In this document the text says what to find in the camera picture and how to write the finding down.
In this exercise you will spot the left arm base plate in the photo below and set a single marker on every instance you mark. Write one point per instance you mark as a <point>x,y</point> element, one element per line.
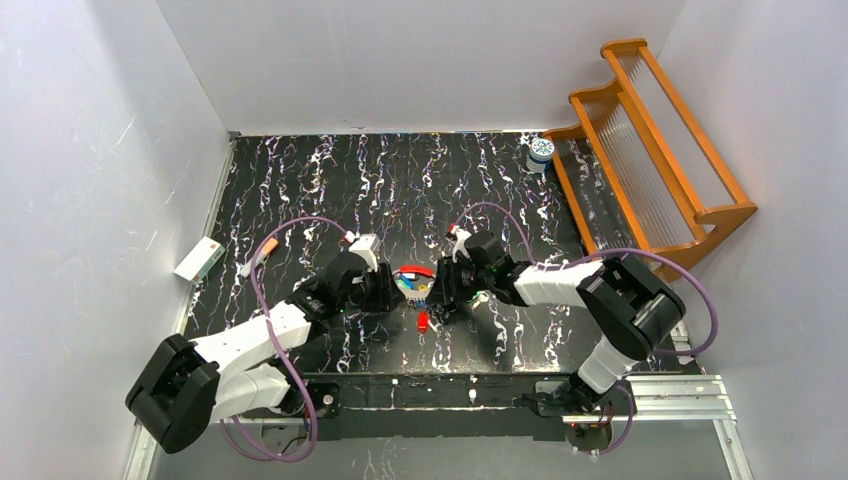
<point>318,401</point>

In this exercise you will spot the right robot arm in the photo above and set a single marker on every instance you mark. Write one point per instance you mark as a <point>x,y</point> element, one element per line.
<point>634,309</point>

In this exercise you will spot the orange wooden rack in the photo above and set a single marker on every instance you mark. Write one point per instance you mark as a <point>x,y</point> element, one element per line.
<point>638,170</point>

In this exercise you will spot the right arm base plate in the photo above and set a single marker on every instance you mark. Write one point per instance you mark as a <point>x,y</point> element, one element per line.
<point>576,401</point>

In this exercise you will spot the aluminium rail frame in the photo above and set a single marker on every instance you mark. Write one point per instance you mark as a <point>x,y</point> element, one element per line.
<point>496,426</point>

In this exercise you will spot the orange white marker tube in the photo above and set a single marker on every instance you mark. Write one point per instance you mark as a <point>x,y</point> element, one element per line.
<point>258,259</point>

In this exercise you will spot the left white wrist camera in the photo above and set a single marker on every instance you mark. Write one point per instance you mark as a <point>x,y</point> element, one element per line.
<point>365,246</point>

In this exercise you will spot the green tagged loose key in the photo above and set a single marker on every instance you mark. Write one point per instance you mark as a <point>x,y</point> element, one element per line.
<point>479,299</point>

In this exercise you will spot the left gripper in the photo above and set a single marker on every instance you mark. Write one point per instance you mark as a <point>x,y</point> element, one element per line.
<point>387,289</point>

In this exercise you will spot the small white blue jar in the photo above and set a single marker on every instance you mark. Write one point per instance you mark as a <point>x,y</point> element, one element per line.
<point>540,155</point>

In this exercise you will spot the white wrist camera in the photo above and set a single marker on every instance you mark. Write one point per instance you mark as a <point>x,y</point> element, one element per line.
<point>365,246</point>
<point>457,237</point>

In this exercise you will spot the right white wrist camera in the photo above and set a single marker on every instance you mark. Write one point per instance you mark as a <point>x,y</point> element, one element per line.
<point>457,237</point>

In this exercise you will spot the white cardboard box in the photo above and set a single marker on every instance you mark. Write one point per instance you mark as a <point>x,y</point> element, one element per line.
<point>199,261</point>

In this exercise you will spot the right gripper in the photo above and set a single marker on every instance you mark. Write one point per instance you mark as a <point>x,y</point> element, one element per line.
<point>443,289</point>

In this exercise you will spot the keyring with coloured tags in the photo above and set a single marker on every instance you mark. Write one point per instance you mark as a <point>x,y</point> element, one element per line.
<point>415,283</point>

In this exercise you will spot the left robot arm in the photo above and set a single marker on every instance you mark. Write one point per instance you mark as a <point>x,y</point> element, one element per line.
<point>188,384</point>

